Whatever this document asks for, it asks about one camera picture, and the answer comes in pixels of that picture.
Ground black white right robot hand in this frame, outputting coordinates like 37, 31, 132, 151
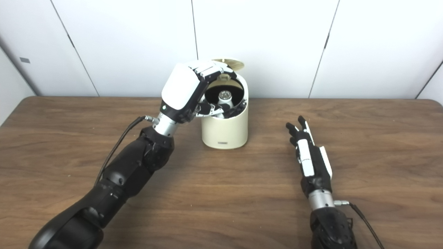
286, 116, 333, 198

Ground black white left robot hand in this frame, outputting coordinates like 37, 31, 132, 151
161, 59, 237, 124

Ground small white plastic bottle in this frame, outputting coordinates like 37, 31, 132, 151
217, 90, 233, 111

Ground cream-colored bin with round lid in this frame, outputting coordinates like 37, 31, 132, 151
201, 58, 249, 150

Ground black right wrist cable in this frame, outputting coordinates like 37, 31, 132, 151
334, 200, 385, 249

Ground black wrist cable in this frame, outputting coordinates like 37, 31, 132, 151
334, 200, 385, 249
94, 116, 160, 187

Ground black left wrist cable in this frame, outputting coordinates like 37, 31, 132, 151
94, 116, 160, 187

